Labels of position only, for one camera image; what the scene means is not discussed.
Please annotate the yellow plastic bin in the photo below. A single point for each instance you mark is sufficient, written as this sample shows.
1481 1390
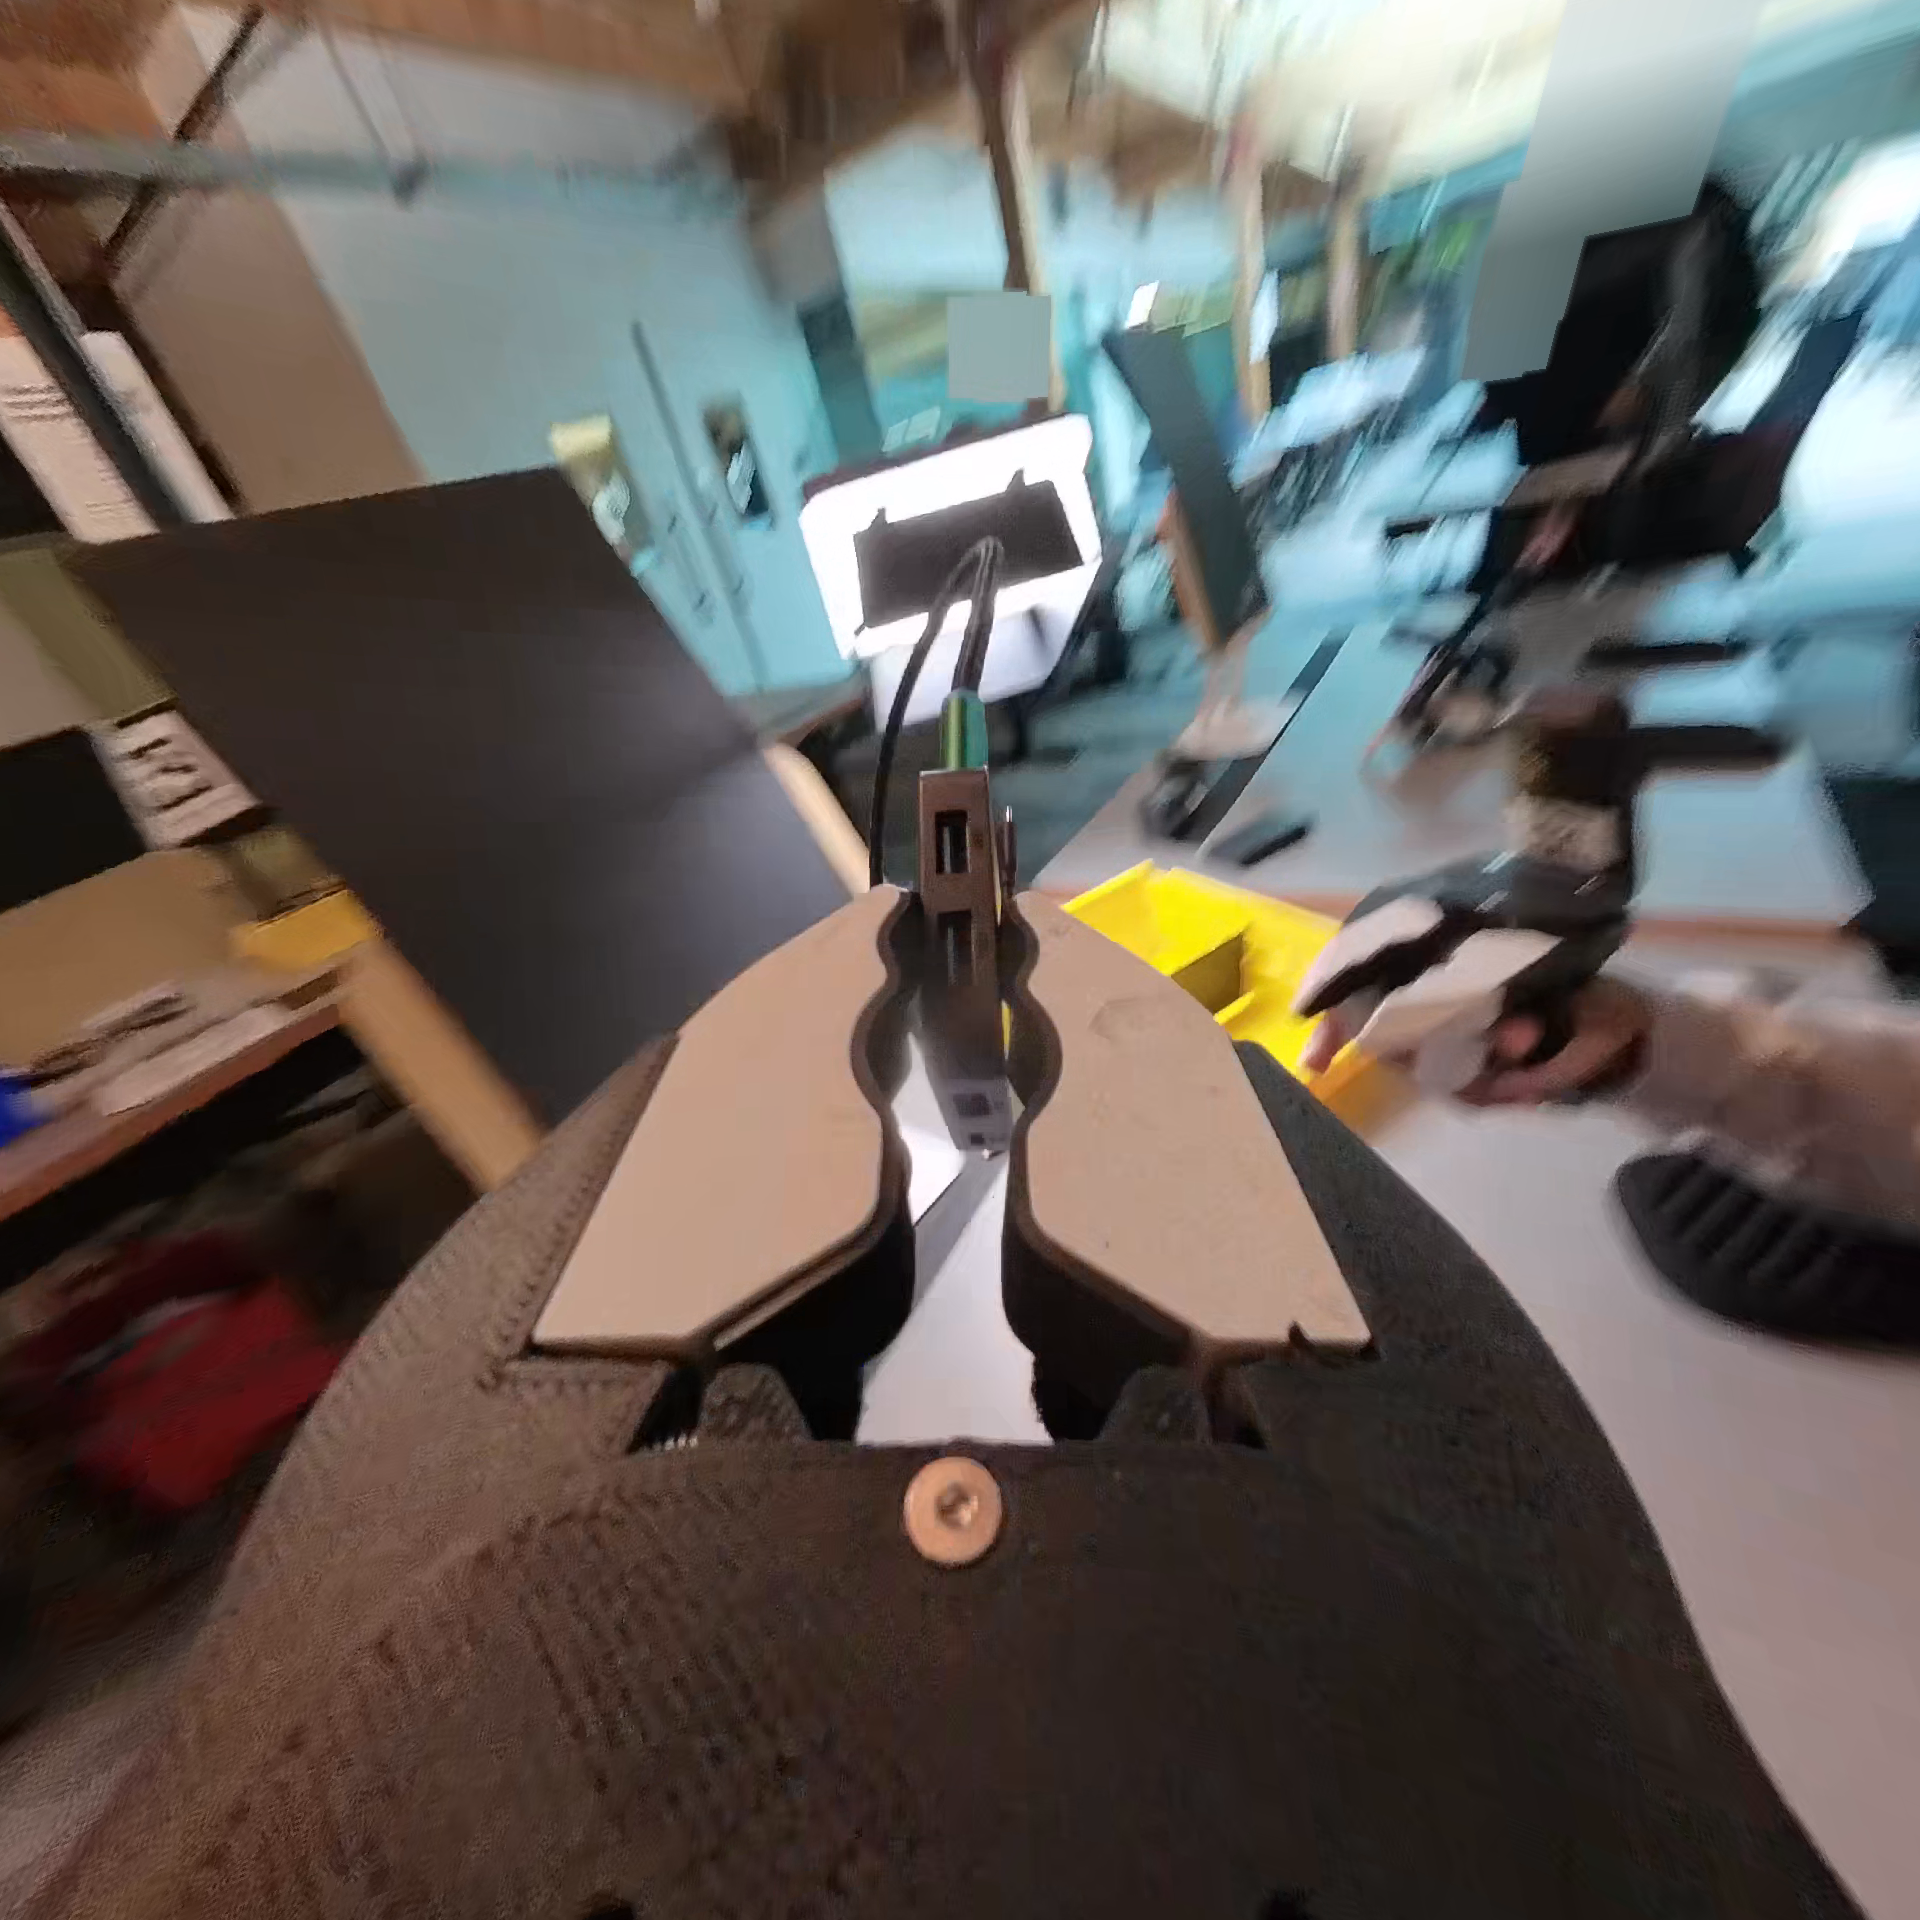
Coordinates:
1155 914

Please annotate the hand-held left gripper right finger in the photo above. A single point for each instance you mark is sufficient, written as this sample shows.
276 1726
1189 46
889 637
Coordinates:
1155 1171

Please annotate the red bag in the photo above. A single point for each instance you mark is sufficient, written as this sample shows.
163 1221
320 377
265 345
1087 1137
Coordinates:
193 1381

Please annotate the cardboard box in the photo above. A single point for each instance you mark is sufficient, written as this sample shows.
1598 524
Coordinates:
252 361

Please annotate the grey usb hub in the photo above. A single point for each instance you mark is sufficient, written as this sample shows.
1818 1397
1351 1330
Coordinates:
963 901

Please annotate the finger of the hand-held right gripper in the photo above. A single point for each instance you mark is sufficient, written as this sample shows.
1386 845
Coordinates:
1461 990
1379 954

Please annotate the black chair armrest pad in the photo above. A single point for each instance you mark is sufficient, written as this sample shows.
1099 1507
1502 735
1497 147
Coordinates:
1754 1242

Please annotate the black cube-shaped box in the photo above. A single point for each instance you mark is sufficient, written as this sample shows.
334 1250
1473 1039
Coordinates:
1178 796

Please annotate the studio light panel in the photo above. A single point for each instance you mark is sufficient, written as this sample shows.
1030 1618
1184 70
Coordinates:
1035 629

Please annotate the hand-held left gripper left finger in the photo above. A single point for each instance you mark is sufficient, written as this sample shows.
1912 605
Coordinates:
750 1140

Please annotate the flat black device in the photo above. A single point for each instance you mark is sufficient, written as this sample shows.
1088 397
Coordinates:
1262 842

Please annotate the person's right forearm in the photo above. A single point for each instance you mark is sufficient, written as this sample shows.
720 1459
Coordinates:
1784 1066

